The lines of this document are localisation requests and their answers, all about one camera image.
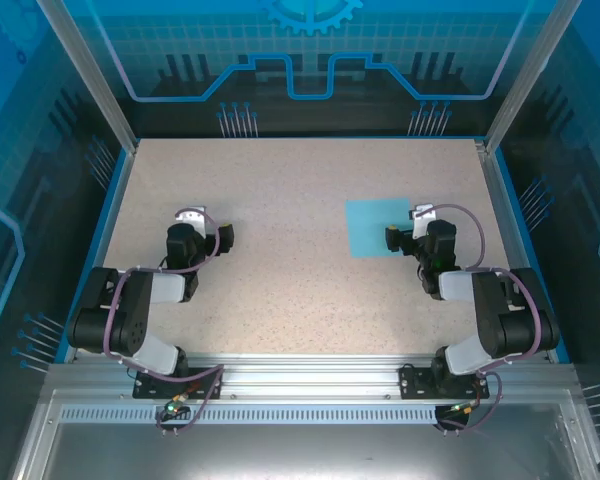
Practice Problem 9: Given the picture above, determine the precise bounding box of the light blue cloth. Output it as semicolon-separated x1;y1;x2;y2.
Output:
345;198;412;259

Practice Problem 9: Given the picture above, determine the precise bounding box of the grey metal platform sheet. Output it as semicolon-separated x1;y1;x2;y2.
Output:
9;389;600;480

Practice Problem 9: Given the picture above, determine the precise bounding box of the blue table edge strip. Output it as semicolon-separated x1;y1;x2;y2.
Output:
62;144;134;364

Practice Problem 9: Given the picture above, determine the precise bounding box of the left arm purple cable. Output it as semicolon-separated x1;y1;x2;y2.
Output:
102;207;226;436

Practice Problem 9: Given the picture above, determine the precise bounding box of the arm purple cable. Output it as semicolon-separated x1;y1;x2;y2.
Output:
102;207;226;436
413;202;544;435

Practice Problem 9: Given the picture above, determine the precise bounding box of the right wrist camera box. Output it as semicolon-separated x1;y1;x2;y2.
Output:
408;202;437;239

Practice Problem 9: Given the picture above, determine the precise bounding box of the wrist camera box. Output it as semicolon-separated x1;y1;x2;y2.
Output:
174;204;209;234
408;202;437;239

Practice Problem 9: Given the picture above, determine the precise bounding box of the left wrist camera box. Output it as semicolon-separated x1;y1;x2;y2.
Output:
174;204;209;234

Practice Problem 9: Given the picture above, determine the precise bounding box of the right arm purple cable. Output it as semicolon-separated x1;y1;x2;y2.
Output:
413;202;544;435

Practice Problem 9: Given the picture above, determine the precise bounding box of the aluminium side rail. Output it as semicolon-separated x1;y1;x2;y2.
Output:
472;138;554;362

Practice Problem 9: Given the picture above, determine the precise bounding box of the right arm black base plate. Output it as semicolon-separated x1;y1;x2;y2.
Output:
398;364;491;400

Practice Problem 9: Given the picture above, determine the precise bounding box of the aluminium mounting rail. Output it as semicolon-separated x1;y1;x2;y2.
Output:
47;351;579;401

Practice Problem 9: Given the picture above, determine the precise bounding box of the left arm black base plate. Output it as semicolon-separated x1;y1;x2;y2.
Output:
132;366;224;400

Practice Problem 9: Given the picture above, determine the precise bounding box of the cable connector with green light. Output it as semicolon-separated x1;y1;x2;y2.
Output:
164;393;189;417
447;399;483;417

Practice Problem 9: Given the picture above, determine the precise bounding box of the aluminium frame post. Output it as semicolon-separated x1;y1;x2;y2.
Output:
33;0;140;154
483;0;585;154

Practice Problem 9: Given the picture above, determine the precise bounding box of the slotted metal cable strip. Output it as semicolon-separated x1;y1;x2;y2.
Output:
58;405;444;425

